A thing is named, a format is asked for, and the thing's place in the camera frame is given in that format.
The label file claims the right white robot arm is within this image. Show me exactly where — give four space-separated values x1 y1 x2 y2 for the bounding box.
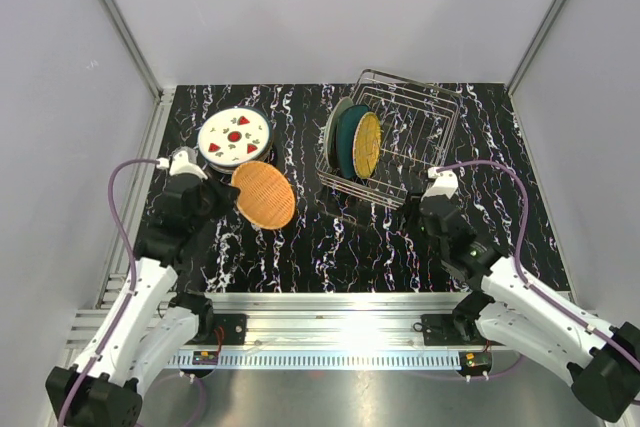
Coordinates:
401 194 639 423

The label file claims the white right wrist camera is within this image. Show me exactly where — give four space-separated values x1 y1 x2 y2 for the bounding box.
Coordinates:
422 167 459 199

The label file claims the white slotted cable duct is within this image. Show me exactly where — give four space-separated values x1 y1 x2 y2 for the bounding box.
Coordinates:
167 349 461 371

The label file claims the small circuit board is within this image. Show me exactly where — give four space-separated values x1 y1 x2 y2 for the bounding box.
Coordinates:
192 351 219 366
460 351 493 371

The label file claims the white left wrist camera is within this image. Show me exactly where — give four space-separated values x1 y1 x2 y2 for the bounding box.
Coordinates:
156 147 207 180

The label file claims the teal square plate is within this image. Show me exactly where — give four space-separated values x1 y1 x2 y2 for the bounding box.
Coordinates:
335 104 369 180

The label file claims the yellow woven pattern plate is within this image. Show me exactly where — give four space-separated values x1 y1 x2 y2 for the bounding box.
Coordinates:
352 112 381 179

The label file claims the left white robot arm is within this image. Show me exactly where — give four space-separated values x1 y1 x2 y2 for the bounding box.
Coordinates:
45 174 240 426

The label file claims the right aluminium frame post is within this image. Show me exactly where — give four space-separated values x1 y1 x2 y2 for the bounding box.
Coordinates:
504 0 601 98

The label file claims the aluminium mounting rail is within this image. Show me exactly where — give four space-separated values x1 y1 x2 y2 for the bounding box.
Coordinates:
196 293 466 349

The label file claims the orange woven basket plate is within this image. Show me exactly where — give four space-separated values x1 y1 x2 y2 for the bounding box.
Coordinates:
231 161 296 230

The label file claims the right small circuit board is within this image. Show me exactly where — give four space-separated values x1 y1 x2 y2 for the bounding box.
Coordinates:
460 351 493 371

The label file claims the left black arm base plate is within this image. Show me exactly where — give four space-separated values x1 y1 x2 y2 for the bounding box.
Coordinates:
208 313 248 346

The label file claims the mint green flower plate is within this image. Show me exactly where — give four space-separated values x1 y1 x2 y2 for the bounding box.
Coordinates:
324 97 354 169

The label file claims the left aluminium frame post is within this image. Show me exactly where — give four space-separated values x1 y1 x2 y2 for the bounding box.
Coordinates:
72 0 176 121

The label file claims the aluminium frame post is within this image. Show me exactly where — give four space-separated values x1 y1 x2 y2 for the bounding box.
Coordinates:
72 0 176 121
504 0 601 98

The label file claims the left small circuit board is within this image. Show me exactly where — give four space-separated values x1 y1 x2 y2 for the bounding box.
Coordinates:
192 351 219 366

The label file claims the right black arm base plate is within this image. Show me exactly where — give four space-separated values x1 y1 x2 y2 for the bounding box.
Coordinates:
420 314 464 346

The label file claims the white watermelon pattern plate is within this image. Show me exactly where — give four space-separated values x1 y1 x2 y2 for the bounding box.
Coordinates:
197 107 272 171

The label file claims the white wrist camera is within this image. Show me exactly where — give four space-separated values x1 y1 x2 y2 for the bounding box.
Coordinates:
422 167 459 199
156 147 207 180

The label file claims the metal wire dish rack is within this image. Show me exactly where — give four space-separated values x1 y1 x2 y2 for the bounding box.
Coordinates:
316 69 462 209

